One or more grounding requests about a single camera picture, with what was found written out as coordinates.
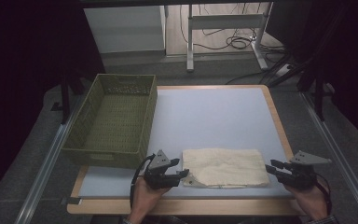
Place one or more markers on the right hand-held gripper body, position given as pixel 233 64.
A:
pixel 301 177

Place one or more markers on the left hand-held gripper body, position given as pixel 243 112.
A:
pixel 158 179

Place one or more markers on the cream towel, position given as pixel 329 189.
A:
pixel 227 168

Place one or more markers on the green woven basket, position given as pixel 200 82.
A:
pixel 115 124

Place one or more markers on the person's left hand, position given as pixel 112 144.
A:
pixel 146 199

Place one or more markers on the person's right hand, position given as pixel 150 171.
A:
pixel 310 200

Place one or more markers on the pale grey table mat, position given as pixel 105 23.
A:
pixel 214 118

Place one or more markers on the black tape strip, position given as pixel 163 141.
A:
pixel 71 201

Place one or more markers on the dark tripod stand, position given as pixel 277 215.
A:
pixel 317 81

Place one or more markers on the white power strip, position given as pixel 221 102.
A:
pixel 282 70

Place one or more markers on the dark curtain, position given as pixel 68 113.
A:
pixel 18 77
pixel 351 62

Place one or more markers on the white cabinet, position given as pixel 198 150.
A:
pixel 124 28

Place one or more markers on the metal floor rail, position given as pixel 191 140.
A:
pixel 43 174
pixel 341 149

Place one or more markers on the white desk frame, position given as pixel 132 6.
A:
pixel 223 21

